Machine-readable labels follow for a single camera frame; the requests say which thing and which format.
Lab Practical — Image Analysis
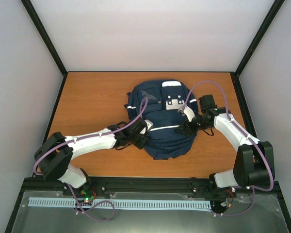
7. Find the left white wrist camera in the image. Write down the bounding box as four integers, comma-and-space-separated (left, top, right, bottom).
140, 119, 153, 134

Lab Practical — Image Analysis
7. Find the light blue cable duct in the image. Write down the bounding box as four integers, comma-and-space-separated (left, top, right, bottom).
28, 197, 211, 211

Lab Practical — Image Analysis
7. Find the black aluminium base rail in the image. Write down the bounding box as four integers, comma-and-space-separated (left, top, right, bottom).
21, 176, 281, 198

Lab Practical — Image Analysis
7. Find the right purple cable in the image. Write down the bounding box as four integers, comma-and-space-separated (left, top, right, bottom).
183, 81, 275, 217

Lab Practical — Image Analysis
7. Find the black frame post right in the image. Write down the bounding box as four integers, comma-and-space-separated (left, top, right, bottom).
234, 0, 286, 76

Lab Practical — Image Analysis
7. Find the black frame post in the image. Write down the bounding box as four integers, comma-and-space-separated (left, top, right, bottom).
234, 0, 286, 76
21, 0, 68, 77

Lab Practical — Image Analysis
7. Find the black frame post left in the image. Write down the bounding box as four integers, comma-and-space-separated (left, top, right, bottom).
21, 0, 68, 77

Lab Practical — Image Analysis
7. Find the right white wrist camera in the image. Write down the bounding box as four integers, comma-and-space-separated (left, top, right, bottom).
178, 104, 195, 122

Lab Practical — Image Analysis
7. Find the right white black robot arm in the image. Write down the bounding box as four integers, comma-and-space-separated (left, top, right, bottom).
177, 95, 275, 191

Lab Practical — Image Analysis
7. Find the navy blue student backpack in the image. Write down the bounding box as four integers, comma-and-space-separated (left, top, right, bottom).
125, 79, 198, 160

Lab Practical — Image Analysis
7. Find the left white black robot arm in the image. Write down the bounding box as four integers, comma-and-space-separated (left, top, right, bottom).
34, 117, 153, 196

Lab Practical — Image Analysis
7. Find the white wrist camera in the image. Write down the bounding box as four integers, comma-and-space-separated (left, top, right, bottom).
140, 119, 153, 134
178, 104, 195, 122

